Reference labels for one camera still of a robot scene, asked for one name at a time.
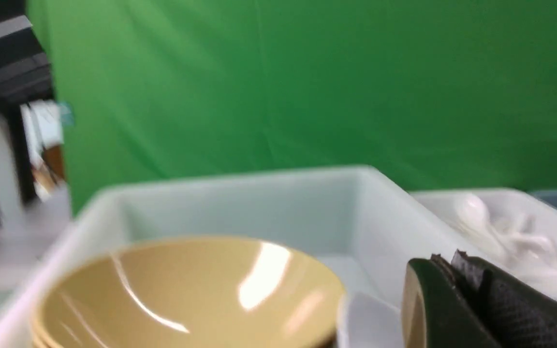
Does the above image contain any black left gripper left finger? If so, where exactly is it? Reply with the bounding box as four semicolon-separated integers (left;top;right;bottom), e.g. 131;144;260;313
405;255;501;348

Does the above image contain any upright white spoon in bin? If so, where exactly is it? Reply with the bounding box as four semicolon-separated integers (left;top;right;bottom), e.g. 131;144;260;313
453;192;509;257

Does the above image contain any dark shelving unit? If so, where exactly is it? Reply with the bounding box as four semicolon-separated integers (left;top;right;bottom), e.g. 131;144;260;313
0;0;55;204

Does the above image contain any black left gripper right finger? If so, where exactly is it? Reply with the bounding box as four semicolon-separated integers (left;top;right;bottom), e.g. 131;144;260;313
451;250;557;348

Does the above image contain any large translucent white tub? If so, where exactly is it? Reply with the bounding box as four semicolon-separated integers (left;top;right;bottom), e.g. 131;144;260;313
0;165;501;348

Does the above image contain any white spoon bin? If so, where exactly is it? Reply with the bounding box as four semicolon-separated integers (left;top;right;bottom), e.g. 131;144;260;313
412;188;557;301

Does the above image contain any tan noodle bowl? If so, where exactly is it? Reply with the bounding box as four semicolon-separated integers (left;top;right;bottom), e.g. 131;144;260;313
401;268;427;348

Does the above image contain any green backdrop cloth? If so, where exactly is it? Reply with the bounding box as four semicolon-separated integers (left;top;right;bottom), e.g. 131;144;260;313
27;0;557;214

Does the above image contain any top stacked tan bowl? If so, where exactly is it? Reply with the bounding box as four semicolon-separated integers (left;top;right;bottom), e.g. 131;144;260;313
30;236;346;348

